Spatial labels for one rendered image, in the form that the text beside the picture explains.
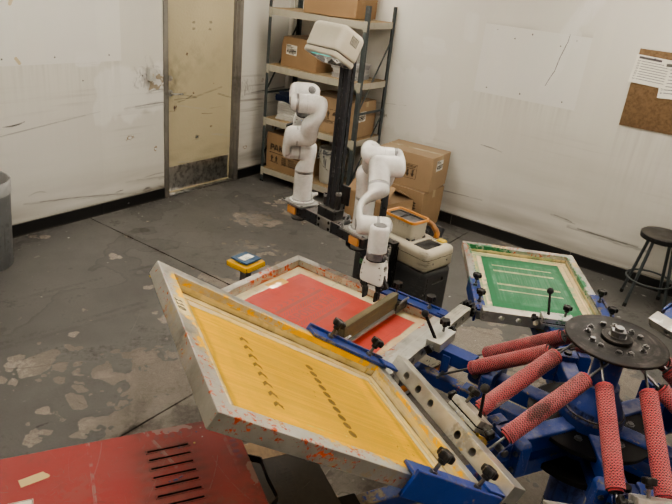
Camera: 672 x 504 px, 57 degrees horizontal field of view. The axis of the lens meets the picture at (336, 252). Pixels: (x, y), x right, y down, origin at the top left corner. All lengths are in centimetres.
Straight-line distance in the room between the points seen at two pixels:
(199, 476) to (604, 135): 488
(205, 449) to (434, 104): 515
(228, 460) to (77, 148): 444
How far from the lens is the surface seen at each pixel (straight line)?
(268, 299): 263
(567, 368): 243
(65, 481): 164
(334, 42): 274
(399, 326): 255
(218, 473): 161
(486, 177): 626
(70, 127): 572
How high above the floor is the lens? 222
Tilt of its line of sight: 24 degrees down
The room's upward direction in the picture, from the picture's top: 6 degrees clockwise
